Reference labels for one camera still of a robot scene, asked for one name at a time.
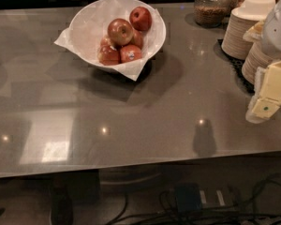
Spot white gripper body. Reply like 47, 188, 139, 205
261, 0, 281, 59

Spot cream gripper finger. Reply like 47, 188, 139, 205
243, 21, 264, 42
250, 60, 281, 120

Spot white bowl on plates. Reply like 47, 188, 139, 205
233, 0, 275, 21

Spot front right stickered apple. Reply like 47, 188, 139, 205
120, 44, 142, 63

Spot small left red apple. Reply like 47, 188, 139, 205
100, 35, 116, 47

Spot front stack of plates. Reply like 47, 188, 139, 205
242, 42, 273, 84

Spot stack of plates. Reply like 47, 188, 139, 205
221, 7, 261, 60
242, 42, 273, 84

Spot back stack of plates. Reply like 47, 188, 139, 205
221, 7, 261, 60

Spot black mat under plates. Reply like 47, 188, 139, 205
221, 49, 255, 95

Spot glass jar with cereal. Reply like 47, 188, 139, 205
194, 0, 230, 27

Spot blue power adapter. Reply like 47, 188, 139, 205
174, 183, 202, 213

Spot white paper liner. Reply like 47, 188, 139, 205
53, 0, 164, 82

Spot black cables under table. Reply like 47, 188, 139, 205
105, 172, 281, 225

